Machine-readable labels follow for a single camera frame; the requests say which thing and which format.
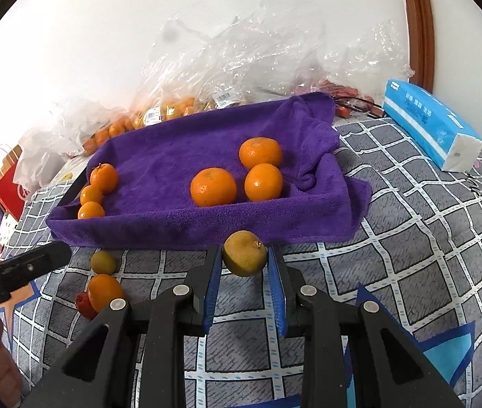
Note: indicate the red paper bag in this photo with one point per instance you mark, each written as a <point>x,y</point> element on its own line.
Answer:
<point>9,191</point>

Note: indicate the crumpled clear plastic bag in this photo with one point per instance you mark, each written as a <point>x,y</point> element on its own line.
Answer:
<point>79,119</point>

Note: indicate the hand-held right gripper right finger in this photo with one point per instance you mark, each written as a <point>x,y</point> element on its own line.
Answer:
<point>278,299</point>

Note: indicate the white plastic bag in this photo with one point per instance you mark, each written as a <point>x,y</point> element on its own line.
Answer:
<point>36,157</point>

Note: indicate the heap of bagged mandarins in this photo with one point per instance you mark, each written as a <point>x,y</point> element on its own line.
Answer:
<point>173,110</point>

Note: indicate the small orange kumquat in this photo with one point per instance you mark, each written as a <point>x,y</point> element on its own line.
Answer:
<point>91,211</point>
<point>90,195</point>
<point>104,178</point>
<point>104,291</point>

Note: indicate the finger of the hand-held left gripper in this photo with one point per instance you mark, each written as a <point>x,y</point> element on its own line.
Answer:
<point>32,265</point>

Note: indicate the grey grid-patterned blanket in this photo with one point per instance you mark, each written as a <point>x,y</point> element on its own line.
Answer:
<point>394,242</point>

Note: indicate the white perforated basket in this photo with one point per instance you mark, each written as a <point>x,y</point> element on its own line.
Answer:
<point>7,229</point>

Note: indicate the clear bag with small label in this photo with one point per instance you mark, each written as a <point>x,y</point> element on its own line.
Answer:
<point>266,51</point>

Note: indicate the clear bag of red fruits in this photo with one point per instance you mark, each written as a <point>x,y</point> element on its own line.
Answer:
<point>364,55</point>

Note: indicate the large orange mandarin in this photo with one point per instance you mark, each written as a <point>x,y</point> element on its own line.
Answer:
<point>264,183</point>
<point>261,153</point>
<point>213,188</point>

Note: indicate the brown wooden door frame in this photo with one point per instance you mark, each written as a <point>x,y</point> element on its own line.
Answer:
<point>419,29</point>

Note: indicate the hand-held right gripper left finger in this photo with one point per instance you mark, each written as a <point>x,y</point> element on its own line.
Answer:
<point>212,293</point>

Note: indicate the small red fruit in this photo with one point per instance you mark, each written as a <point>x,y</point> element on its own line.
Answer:
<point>83,305</point>

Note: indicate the yellow-green mandarin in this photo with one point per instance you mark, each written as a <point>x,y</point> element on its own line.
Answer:
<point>245,255</point>

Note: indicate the clear bag with large label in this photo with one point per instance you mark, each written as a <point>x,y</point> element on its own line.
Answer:
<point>177,59</point>

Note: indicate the blue tissue pack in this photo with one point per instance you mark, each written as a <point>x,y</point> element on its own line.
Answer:
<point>428,123</point>

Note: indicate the purple towel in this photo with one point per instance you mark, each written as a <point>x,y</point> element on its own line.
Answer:
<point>173,153</point>

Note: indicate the fruit-printed carton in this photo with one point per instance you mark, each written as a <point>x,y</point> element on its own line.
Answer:
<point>68,174</point>

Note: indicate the small yellow-green fruit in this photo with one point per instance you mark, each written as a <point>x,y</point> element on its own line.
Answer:
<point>103,262</point>

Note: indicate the heap of small red fruits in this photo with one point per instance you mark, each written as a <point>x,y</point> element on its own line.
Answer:
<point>343,89</point>

